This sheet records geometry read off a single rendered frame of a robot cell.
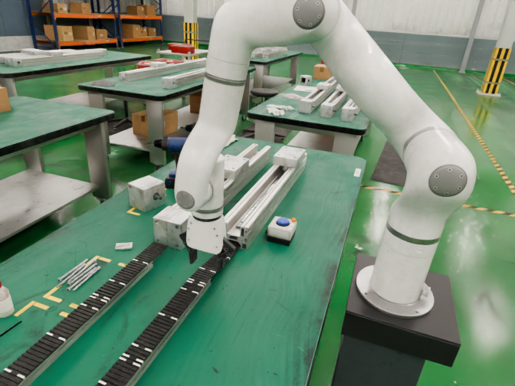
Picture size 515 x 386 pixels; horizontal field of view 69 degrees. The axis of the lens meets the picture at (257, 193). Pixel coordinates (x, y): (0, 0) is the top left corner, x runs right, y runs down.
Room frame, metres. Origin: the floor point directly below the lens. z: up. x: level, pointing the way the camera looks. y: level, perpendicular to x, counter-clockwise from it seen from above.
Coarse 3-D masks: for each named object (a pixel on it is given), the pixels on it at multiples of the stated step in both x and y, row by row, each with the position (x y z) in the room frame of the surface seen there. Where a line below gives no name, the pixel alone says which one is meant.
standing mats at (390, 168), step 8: (112, 128) 4.68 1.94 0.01; (120, 128) 4.70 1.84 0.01; (128, 128) 4.73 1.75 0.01; (248, 128) 5.11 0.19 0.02; (280, 128) 5.23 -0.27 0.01; (240, 136) 4.69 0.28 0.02; (384, 152) 4.44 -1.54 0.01; (392, 152) 4.46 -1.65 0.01; (384, 160) 4.15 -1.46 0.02; (392, 160) 4.17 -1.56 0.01; (400, 160) 4.19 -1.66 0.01; (376, 168) 3.87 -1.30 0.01; (384, 168) 3.87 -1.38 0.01; (392, 168) 3.89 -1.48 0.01; (400, 168) 3.91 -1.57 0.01; (376, 176) 3.62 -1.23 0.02; (384, 176) 3.65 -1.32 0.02; (392, 176) 3.66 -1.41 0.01; (400, 176) 3.68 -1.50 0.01; (392, 184) 3.48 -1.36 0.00; (400, 184) 3.48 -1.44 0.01
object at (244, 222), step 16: (304, 160) 1.73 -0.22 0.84; (272, 176) 1.48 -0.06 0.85; (288, 176) 1.45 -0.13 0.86; (256, 192) 1.29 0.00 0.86; (272, 192) 1.28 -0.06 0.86; (240, 208) 1.14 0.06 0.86; (256, 208) 1.14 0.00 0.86; (272, 208) 1.25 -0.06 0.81; (240, 224) 1.07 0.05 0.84; (256, 224) 1.08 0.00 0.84; (240, 240) 1.02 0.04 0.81
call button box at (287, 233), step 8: (272, 224) 1.08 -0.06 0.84; (280, 224) 1.08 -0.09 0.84; (288, 224) 1.09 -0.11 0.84; (296, 224) 1.12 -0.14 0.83; (272, 232) 1.07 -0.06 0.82; (280, 232) 1.06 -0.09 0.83; (288, 232) 1.05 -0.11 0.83; (272, 240) 1.07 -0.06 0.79; (280, 240) 1.06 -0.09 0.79; (288, 240) 1.05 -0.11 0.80
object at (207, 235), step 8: (192, 216) 0.84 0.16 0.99; (192, 224) 0.83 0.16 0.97; (200, 224) 0.82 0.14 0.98; (208, 224) 0.82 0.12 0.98; (216, 224) 0.81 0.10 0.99; (224, 224) 0.84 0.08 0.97; (192, 232) 0.83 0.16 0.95; (200, 232) 0.82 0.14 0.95; (208, 232) 0.82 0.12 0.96; (216, 232) 0.81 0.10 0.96; (224, 232) 0.83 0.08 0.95; (192, 240) 0.83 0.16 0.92; (200, 240) 0.82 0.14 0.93; (208, 240) 0.82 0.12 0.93; (216, 240) 0.81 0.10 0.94; (200, 248) 0.82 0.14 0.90; (208, 248) 0.82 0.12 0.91; (216, 248) 0.81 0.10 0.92
